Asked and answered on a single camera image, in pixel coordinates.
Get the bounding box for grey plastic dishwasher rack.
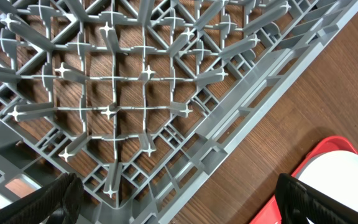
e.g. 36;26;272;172
0;1;358;223

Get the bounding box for large light blue plate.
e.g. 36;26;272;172
295;150;358;212

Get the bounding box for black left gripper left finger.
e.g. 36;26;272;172
0;173;84;224

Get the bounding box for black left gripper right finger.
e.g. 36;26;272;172
275;173;358;224

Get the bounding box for red plastic serving tray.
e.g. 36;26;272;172
251;136;358;223

